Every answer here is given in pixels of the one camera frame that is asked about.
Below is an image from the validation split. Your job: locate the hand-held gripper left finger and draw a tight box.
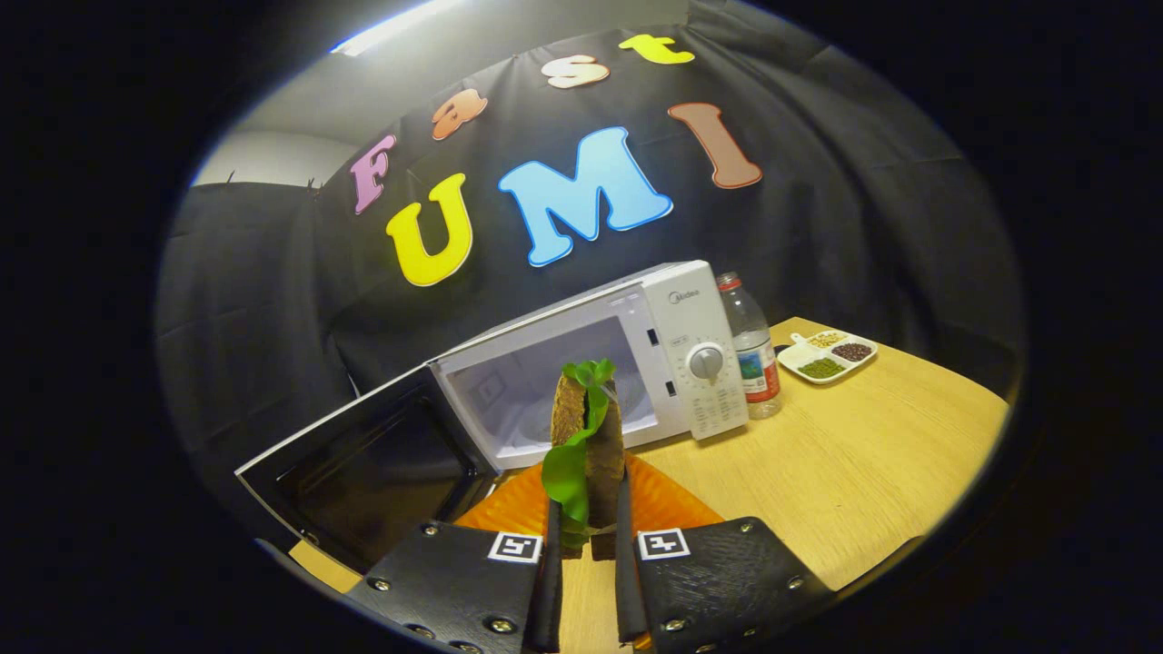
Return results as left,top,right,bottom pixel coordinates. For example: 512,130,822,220
347,463,564,654

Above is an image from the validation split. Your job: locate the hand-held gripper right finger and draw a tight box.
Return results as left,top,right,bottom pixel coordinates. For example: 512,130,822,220
613,454,832,654

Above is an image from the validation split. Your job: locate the brown bread lettuce sandwich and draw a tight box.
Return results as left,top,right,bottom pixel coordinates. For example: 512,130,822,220
541,359,628,561

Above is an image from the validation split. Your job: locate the white microwave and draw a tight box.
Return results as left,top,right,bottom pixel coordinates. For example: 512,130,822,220
234,260,750,575

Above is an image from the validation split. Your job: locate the clear plastic water bottle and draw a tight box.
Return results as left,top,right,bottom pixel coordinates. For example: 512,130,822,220
716,271,783,421

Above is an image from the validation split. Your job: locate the white divided bean dish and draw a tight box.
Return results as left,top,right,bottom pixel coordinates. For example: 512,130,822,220
777,330,880,386

